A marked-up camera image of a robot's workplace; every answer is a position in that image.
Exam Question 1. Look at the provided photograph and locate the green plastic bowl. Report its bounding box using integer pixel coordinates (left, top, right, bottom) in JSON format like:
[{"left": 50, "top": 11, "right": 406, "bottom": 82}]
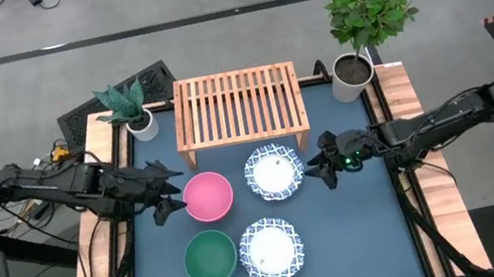
[{"left": 179, "top": 225, "right": 242, "bottom": 277}]

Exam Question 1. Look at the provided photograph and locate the small snake plant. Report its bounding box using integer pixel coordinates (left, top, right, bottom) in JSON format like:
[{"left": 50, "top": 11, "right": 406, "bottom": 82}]
[{"left": 89, "top": 76, "right": 151, "bottom": 134}]

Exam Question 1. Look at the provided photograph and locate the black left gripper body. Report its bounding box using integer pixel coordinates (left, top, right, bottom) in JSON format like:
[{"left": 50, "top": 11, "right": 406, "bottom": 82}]
[{"left": 100, "top": 158, "right": 185, "bottom": 219}]

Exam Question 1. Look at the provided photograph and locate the black cable loop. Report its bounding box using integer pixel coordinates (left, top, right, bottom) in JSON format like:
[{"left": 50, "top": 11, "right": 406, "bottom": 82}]
[{"left": 310, "top": 58, "right": 332, "bottom": 83}]

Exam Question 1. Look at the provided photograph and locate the black desk beam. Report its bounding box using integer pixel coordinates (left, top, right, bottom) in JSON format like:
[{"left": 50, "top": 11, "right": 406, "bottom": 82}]
[{"left": 0, "top": 216, "right": 81, "bottom": 277}]

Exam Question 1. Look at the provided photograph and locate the large white plant pot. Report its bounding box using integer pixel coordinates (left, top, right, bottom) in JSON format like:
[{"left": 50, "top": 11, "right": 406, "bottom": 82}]
[{"left": 326, "top": 49, "right": 380, "bottom": 106}]

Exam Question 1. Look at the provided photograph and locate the yellow connector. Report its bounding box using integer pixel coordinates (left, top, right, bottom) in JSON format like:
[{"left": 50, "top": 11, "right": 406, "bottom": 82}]
[{"left": 50, "top": 142, "right": 73, "bottom": 165}]

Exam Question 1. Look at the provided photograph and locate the leafy green tree plant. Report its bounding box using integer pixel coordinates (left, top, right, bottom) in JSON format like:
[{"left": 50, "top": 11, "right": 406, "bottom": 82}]
[{"left": 321, "top": 0, "right": 428, "bottom": 69}]

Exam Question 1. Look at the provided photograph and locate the wooden slatted shelf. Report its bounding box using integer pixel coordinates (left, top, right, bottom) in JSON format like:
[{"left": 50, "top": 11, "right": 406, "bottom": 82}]
[{"left": 166, "top": 60, "right": 315, "bottom": 173}]

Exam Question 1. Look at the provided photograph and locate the blue patterned paper bowl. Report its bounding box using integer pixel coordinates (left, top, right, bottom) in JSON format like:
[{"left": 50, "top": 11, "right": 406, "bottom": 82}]
[
  {"left": 239, "top": 138, "right": 309, "bottom": 207},
  {"left": 232, "top": 210, "right": 310, "bottom": 277}
]

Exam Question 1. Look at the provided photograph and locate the pink plastic bowl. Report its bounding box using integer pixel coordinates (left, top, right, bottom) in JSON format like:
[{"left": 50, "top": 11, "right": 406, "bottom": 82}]
[{"left": 178, "top": 167, "right": 239, "bottom": 227}]

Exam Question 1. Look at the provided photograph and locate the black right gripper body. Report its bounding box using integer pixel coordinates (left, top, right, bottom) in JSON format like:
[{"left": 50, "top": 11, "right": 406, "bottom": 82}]
[{"left": 328, "top": 126, "right": 380, "bottom": 176}]

